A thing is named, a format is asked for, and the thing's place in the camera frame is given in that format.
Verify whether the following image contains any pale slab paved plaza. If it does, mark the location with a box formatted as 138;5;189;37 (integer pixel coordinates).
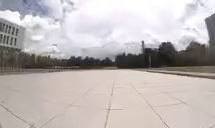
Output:
0;68;215;128

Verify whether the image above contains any dark group of trees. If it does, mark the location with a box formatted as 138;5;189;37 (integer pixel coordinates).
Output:
114;40;215;69

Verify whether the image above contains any grey tall building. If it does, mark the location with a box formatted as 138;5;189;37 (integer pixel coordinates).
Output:
204;11;215;44

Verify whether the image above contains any white building with dark windows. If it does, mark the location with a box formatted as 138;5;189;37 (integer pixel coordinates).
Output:
0;15;27;52

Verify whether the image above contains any pole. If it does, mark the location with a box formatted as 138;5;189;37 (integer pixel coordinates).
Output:
140;40;146;56

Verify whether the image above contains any dark raised kerb strip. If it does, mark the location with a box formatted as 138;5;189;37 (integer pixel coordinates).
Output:
145;68;215;81

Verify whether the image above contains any row of low trees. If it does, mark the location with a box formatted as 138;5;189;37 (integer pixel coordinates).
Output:
0;48;115;71

